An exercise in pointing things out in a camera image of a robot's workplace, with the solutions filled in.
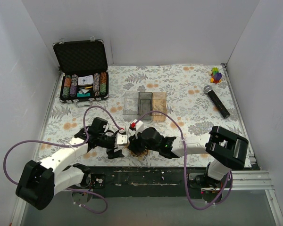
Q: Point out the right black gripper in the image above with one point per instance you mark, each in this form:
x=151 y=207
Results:
x=134 y=144

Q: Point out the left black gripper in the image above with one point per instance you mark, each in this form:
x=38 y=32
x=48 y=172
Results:
x=114 y=149

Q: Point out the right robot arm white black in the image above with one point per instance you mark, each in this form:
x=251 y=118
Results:
x=228 y=149

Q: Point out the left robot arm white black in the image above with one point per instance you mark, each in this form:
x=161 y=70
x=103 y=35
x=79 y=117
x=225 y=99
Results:
x=41 y=181

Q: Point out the smoky grey plastic box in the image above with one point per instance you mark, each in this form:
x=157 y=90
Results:
x=144 y=103

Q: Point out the clear plastic box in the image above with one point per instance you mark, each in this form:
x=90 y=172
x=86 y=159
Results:
x=131 y=103

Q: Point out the amber plastic box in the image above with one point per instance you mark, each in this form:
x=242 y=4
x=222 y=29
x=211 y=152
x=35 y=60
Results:
x=159 y=104

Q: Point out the white playing card deck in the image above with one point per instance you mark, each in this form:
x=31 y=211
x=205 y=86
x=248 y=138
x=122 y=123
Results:
x=85 y=80

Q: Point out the floral patterned table mat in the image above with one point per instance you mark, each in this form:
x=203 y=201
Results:
x=190 y=111

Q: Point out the black poker chip case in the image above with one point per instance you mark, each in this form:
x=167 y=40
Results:
x=82 y=58

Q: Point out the black handheld microphone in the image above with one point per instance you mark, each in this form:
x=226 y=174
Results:
x=216 y=101

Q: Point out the colourful toy block train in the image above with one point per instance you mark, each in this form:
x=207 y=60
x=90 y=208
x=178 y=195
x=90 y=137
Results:
x=216 y=76

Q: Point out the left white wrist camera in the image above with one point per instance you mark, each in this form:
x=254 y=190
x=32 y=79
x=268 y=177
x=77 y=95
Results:
x=121 y=139

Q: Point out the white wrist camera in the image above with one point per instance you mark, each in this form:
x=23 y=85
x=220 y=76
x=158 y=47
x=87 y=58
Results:
x=136 y=127
x=121 y=139

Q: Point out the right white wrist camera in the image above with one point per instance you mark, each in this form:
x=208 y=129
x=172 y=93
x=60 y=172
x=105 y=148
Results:
x=136 y=127

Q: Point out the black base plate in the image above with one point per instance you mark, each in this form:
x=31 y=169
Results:
x=136 y=182

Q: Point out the aluminium frame rail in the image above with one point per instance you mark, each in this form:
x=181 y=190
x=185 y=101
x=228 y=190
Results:
x=252 y=180

